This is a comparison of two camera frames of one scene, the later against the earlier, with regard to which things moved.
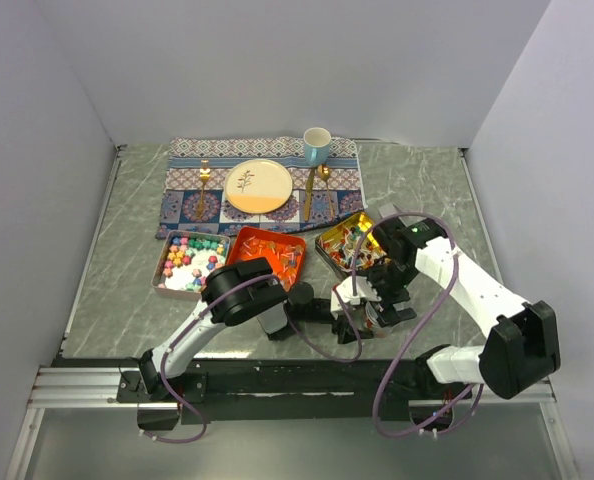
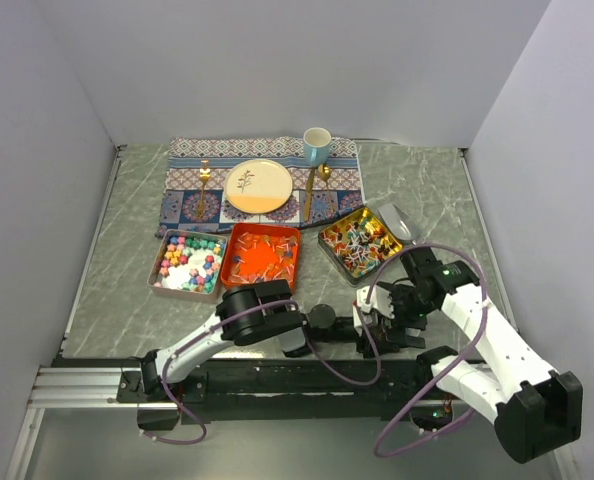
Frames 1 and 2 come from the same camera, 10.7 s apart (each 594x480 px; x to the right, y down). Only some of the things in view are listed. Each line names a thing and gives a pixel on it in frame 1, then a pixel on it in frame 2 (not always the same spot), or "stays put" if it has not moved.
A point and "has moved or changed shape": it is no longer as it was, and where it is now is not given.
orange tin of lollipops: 285,253 has moved or changed shape
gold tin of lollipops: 337,245 stays put
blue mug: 317,141 stays put
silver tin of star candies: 186,259 stays put
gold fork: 204,175 stays put
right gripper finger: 394,316 to 411,341
